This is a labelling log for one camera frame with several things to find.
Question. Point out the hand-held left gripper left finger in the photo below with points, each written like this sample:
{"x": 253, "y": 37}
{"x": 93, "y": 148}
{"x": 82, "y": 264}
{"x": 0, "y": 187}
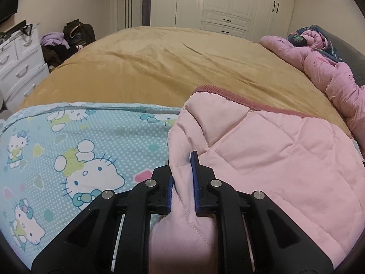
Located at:
{"x": 170, "y": 191}

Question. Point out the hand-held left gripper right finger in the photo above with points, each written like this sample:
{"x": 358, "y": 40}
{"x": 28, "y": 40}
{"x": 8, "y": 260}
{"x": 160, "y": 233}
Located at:
{"x": 195, "y": 182}

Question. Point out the pink quilted jacket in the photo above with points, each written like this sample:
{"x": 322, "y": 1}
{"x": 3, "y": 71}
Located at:
{"x": 271, "y": 154}

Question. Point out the dark brown clothes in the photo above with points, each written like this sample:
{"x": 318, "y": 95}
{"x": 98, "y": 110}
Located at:
{"x": 54, "y": 55}

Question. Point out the purple clothes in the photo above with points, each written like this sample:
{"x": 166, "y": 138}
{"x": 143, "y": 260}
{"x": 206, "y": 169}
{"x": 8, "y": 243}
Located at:
{"x": 52, "y": 38}

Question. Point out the tan bedspread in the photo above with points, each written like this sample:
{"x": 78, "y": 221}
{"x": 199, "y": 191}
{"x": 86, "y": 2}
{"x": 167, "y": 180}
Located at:
{"x": 171, "y": 60}

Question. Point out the light blue cartoon print blanket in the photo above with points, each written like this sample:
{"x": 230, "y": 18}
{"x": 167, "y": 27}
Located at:
{"x": 42, "y": 137}

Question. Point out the pink printed quilt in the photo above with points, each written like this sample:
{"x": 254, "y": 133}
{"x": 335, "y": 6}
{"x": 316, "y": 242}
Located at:
{"x": 322, "y": 68}

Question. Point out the dark teal floral pillow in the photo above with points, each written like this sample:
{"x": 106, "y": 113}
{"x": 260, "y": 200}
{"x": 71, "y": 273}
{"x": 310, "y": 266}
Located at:
{"x": 296, "y": 38}

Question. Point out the white wardrobe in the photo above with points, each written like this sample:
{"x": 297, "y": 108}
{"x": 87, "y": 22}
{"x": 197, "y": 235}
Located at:
{"x": 222, "y": 2}

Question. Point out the white door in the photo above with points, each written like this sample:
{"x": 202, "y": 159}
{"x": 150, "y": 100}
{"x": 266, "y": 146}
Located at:
{"x": 134, "y": 11}

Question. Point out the dark backpack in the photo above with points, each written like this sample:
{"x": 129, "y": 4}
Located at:
{"x": 82, "y": 31}

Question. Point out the white chest of drawers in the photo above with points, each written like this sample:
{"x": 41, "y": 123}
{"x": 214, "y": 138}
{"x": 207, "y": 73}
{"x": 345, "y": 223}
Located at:
{"x": 20, "y": 62}

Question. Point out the grey headboard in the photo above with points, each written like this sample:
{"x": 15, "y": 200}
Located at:
{"x": 353, "y": 54}

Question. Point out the black television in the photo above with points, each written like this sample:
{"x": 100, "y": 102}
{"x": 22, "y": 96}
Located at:
{"x": 7, "y": 5}

